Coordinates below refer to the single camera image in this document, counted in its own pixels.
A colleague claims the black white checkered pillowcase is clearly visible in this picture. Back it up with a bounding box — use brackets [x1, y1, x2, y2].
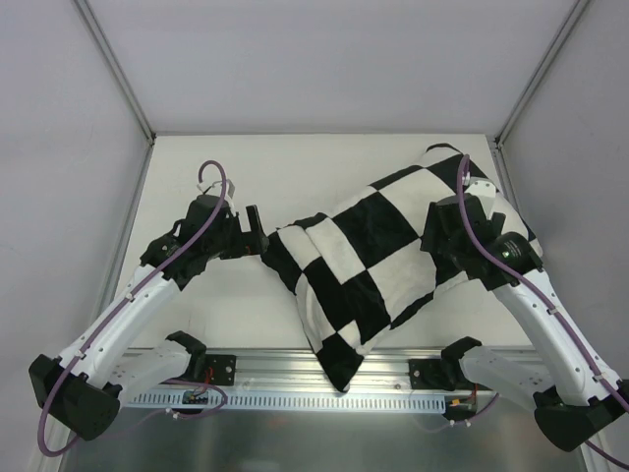
[258, 144, 545, 394]

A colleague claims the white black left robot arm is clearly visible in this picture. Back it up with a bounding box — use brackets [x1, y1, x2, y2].
[29, 195, 268, 441]

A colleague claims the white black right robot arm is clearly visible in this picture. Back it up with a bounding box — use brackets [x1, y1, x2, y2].
[420, 195, 628, 451]

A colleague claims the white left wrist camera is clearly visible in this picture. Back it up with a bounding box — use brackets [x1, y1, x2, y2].
[197, 179, 235, 206]

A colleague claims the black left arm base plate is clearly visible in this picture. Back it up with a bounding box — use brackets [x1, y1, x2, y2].
[193, 353, 237, 386]

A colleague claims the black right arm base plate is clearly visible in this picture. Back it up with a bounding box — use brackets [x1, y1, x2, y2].
[408, 359, 451, 390]

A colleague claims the aluminium mounting rail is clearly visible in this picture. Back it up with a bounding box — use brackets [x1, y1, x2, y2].
[207, 348, 440, 394]

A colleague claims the white slotted cable duct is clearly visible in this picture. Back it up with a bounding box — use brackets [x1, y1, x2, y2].
[128, 388, 446, 415]

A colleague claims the left aluminium frame post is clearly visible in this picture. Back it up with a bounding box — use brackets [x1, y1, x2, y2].
[72, 0, 156, 146]

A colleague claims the aluminium frame post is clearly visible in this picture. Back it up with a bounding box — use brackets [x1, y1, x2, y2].
[494, 0, 592, 148]
[72, 0, 156, 146]

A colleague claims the right aluminium frame post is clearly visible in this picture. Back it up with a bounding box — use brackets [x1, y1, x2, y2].
[494, 0, 592, 148]

